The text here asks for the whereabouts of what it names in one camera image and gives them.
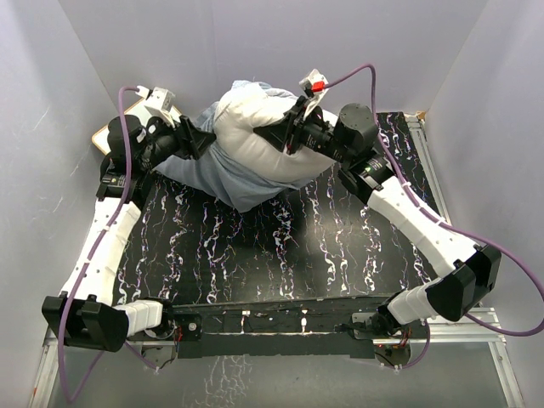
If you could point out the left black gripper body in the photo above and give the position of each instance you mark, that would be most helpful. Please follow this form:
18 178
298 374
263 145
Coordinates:
164 143

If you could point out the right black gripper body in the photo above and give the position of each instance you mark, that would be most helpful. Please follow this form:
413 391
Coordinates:
308 132

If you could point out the white pillow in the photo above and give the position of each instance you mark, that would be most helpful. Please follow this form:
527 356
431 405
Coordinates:
247 124

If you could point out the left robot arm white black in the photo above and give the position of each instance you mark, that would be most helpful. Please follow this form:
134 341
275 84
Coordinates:
83 314

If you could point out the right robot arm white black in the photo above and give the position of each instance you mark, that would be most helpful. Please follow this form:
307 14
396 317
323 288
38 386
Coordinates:
466 271

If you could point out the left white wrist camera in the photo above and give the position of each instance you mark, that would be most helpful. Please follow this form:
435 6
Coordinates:
158 102

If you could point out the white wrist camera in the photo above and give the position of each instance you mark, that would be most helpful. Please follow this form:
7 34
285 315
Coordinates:
314 87
158 102

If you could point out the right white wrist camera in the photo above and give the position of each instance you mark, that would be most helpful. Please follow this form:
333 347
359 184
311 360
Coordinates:
314 87

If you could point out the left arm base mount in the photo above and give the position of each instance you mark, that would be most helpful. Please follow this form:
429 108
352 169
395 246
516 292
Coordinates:
161 333

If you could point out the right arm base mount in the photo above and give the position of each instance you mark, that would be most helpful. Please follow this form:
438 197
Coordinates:
383 324

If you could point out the aluminium frame rail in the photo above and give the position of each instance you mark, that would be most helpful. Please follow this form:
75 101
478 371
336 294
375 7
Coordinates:
270 284

